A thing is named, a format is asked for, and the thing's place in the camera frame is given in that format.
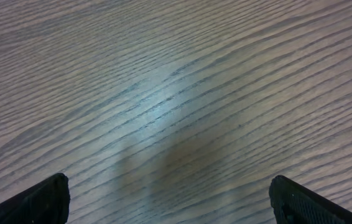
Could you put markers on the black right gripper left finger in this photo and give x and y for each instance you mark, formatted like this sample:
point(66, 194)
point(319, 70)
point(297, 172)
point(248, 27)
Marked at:
point(44, 203)

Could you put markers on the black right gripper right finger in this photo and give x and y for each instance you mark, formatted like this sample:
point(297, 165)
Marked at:
point(292, 203)

